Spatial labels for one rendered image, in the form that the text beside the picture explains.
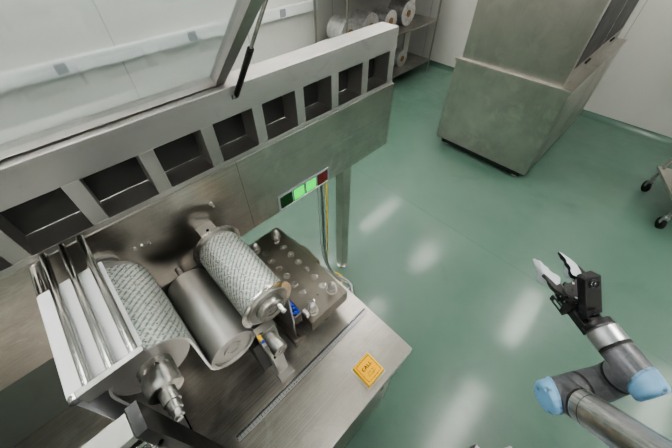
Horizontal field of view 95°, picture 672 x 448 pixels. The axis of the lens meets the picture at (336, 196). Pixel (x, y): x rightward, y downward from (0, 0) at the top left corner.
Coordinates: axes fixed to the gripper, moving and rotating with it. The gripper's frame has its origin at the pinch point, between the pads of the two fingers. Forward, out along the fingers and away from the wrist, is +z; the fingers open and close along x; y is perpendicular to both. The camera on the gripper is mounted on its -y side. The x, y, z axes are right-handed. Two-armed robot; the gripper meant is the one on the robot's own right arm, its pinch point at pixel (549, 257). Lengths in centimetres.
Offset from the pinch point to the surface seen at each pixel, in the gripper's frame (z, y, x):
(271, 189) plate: 42, -14, -77
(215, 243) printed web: 18, -20, -92
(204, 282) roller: 12, -12, -98
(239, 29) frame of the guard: 24, -69, -68
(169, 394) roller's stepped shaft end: -19, -25, -96
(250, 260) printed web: 11, -18, -83
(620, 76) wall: 233, 112, 292
